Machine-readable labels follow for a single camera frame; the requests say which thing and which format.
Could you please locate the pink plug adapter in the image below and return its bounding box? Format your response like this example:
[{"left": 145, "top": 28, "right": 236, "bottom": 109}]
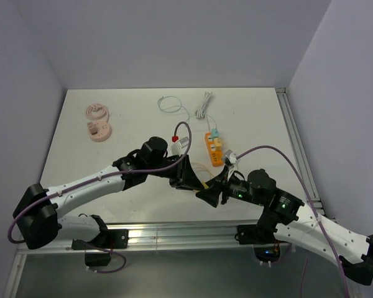
[{"left": 87, "top": 122, "right": 98, "bottom": 135}]

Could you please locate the white power strip cord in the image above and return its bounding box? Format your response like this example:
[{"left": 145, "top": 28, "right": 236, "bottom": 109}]
[{"left": 194, "top": 90, "right": 214, "bottom": 120}]

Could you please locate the dark yellow plug adapter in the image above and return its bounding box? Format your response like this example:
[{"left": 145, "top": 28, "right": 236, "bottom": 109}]
[{"left": 201, "top": 181, "right": 209, "bottom": 189}]

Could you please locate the aluminium front rail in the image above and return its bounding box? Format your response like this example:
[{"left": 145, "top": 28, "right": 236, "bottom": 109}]
[{"left": 18, "top": 217, "right": 344, "bottom": 255}]

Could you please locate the yellow charging cable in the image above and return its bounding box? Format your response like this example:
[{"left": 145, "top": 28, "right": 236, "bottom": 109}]
[{"left": 191, "top": 145, "right": 237, "bottom": 179}]

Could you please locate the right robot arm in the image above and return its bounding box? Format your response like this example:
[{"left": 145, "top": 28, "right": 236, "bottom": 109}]
[{"left": 196, "top": 168, "right": 373, "bottom": 286}]

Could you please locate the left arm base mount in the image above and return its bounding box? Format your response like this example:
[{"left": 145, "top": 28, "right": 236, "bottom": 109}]
[{"left": 71, "top": 229, "right": 129, "bottom": 274}]

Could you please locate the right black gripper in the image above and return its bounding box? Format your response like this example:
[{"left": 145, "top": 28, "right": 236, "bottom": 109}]
[{"left": 195, "top": 165, "right": 265, "bottom": 206}]

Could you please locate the aluminium side rail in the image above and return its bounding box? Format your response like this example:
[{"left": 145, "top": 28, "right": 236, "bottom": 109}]
[{"left": 275, "top": 88, "right": 315, "bottom": 187}]

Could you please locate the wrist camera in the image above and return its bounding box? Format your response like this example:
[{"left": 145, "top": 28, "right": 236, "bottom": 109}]
[
  {"left": 222, "top": 150, "right": 239, "bottom": 178},
  {"left": 171, "top": 136, "right": 190, "bottom": 156}
]

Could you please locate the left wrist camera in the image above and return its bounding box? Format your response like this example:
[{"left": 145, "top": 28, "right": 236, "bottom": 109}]
[{"left": 171, "top": 136, "right": 190, "bottom": 156}]

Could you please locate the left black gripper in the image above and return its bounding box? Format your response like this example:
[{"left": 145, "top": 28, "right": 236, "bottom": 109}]
[{"left": 147, "top": 154, "right": 203, "bottom": 192}]

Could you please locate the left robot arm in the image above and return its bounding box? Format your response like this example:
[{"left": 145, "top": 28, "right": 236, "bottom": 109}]
[{"left": 13, "top": 137, "right": 205, "bottom": 250}]

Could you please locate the pink round power socket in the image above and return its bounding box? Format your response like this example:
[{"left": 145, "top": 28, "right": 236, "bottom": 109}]
[{"left": 85, "top": 103, "right": 112, "bottom": 143}]

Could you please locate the teal charging cable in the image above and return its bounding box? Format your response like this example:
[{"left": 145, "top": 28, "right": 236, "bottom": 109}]
[{"left": 157, "top": 95, "right": 217, "bottom": 131}]

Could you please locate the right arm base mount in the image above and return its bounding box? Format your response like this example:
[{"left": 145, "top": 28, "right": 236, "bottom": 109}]
[{"left": 234, "top": 224, "right": 282, "bottom": 263}]

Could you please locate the teal plug adapter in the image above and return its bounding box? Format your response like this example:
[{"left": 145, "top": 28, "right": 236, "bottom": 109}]
[{"left": 210, "top": 128, "right": 219, "bottom": 139}]

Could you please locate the orange power strip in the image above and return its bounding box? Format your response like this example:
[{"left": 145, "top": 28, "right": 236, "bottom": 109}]
[{"left": 205, "top": 132, "right": 224, "bottom": 167}]

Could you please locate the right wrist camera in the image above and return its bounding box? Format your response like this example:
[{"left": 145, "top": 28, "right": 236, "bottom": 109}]
[{"left": 222, "top": 150, "right": 239, "bottom": 178}]

